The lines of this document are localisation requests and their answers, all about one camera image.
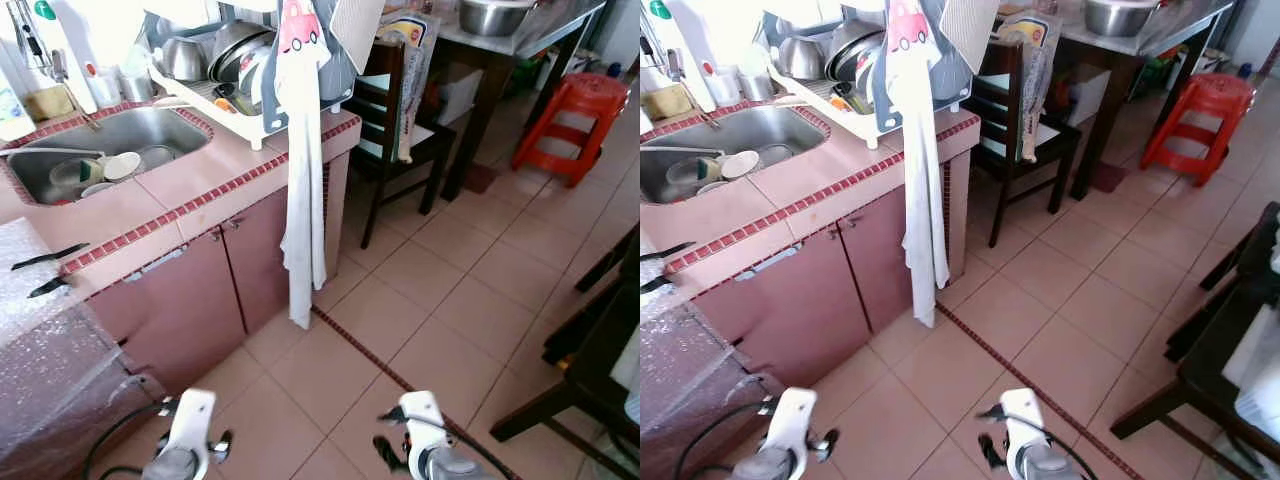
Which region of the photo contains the clear bubble wrap sheet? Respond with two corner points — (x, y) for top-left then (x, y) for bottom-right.
(0, 218), (166, 480)
(640, 290), (781, 480)

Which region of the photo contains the clear glass bowl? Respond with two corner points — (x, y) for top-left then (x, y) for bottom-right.
(50, 158), (103, 191)
(665, 158), (723, 189)

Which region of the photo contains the steel cooking pot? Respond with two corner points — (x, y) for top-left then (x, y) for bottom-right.
(778, 38), (826, 81)
(160, 38), (209, 83)

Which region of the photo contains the large steel mixing bowl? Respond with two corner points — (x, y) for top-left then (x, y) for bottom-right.
(458, 0), (538, 38)
(1083, 0), (1163, 38)

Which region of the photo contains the chrome wall faucet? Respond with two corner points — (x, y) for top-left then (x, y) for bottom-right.
(665, 50), (721, 129)
(45, 50), (101, 133)

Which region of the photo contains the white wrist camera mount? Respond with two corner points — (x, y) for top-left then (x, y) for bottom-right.
(398, 390), (451, 473)
(760, 388), (819, 471)
(1000, 388), (1051, 471)
(165, 388), (218, 466)

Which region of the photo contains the dark wooden chair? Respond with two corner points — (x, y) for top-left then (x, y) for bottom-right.
(345, 40), (458, 249)
(965, 40), (1083, 249)

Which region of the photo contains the white dish drying rack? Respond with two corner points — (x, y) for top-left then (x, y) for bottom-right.
(145, 0), (363, 151)
(765, 0), (976, 151)

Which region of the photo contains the pink cabinet door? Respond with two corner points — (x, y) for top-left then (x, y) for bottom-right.
(220, 185), (331, 336)
(690, 240), (871, 386)
(840, 185), (946, 336)
(85, 228), (249, 396)

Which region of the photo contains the red plastic stool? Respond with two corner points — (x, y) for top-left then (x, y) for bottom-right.
(513, 72), (631, 189)
(1140, 72), (1256, 189)

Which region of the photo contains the printed plastic bag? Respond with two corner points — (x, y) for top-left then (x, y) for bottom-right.
(1000, 12), (1063, 163)
(378, 12), (439, 163)

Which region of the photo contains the white car print towel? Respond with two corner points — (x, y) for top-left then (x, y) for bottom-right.
(885, 0), (951, 329)
(278, 0), (333, 329)

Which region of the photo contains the stainless steel sink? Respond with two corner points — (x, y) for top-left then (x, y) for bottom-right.
(640, 105), (829, 206)
(5, 105), (213, 206)

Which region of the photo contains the yellow sponge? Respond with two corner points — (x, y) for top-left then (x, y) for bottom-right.
(642, 85), (696, 121)
(25, 88), (76, 123)

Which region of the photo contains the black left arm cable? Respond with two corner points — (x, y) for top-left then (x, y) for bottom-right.
(675, 398), (776, 480)
(82, 398), (181, 480)

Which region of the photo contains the white plastic bag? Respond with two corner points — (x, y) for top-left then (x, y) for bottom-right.
(612, 335), (641, 421)
(1222, 300), (1280, 441)

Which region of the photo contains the white corrugated board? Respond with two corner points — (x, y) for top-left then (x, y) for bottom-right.
(940, 0), (1001, 73)
(330, 0), (386, 73)

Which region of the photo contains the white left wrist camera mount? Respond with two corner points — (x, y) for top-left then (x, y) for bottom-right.
(165, 388), (218, 466)
(760, 388), (819, 471)

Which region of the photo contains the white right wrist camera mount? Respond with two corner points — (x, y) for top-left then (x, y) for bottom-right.
(398, 390), (451, 473)
(1000, 388), (1051, 471)

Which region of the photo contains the round steel pan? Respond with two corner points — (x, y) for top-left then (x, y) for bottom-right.
(825, 20), (886, 86)
(208, 20), (276, 86)

